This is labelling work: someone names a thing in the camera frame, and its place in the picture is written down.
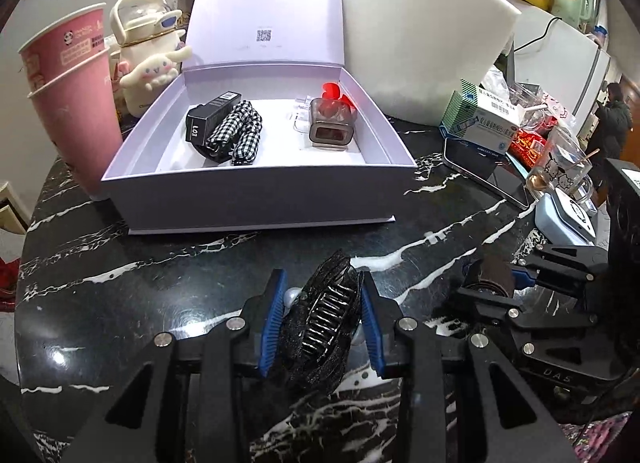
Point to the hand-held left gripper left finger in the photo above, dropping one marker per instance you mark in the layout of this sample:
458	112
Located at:
270	325

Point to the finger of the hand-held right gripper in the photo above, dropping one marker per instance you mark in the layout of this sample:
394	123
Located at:
525	277
480	300

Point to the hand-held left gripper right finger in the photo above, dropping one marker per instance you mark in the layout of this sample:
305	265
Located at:
372	330

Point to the black hair claw clip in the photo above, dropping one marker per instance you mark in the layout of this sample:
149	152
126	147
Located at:
320	323

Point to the lavender gift box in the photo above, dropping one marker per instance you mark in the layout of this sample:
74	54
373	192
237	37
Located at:
250	198

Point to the black white gingham scrunchie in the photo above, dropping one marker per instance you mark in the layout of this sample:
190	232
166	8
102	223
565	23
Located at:
240	133

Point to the smoky grey square container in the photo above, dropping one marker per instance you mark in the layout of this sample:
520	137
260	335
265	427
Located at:
327	135

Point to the long black printed box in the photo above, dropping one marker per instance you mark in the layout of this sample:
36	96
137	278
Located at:
210	115

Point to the red hair bow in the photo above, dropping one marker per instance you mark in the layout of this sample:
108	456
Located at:
332	90

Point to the light blue device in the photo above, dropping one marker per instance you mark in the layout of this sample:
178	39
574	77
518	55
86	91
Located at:
560	218

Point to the floral cloth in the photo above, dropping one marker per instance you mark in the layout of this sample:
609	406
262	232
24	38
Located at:
600	438

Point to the cartoon print glass cup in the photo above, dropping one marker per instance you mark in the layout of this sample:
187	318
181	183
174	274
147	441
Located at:
560	163

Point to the black smartphone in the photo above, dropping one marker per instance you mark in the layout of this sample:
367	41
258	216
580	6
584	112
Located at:
480	163

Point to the red packet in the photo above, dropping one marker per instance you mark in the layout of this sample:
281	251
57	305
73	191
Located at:
525	143

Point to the white blue medicine box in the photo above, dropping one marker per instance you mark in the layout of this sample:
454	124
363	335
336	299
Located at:
492	118

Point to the green striped box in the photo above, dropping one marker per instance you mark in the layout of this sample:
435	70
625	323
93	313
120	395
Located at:
457	108

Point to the clear plastic bag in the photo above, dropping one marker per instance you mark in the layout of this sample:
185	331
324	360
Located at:
495	83

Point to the clear plastic packet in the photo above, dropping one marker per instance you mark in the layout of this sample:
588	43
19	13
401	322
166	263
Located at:
300	108

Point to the white refrigerator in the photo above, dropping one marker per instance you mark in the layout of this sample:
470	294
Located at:
565	58

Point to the red plaid cloth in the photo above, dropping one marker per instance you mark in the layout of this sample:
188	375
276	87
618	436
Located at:
7	278

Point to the pink paper cup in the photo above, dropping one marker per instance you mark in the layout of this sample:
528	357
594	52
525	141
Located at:
80	133
60	48

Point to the pale green kettle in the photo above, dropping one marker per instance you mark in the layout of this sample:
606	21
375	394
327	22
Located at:
575	8

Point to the white cartoon dog bottle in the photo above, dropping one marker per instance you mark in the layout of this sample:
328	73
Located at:
150	78

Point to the beige cabinet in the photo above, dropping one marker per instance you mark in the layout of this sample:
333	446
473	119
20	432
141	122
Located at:
12	208

